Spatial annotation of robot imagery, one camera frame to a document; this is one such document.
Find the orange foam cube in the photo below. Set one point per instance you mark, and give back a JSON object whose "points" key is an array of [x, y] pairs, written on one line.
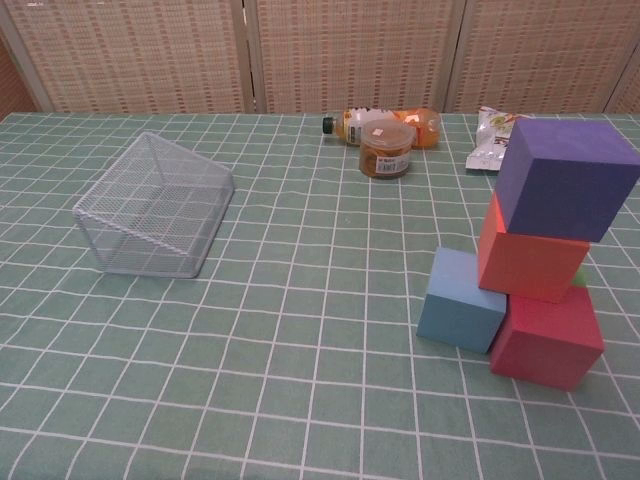
{"points": [[530, 265]]}

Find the red foam cube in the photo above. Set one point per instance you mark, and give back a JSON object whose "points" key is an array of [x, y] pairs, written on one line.
{"points": [[545, 345]]}

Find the purple foam cube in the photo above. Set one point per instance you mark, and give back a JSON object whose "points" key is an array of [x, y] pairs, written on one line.
{"points": [[565, 180]]}

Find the green foam cube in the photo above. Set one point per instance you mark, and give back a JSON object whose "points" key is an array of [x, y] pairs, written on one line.
{"points": [[580, 279]]}

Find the green checked tablecloth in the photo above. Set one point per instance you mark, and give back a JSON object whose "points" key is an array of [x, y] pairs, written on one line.
{"points": [[300, 325]]}

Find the clear jar with orange contents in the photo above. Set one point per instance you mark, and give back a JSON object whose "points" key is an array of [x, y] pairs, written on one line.
{"points": [[386, 150]]}

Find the orange juice bottle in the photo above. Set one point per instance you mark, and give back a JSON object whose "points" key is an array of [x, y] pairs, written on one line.
{"points": [[350, 127]]}

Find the blue foam cube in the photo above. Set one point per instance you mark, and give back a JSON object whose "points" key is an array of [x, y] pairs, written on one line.
{"points": [[460, 320]]}

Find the white snack bag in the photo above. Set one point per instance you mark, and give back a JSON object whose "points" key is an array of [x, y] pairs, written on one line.
{"points": [[487, 145]]}

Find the bamboo folding screen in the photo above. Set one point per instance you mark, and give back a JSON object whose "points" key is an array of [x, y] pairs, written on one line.
{"points": [[350, 50]]}

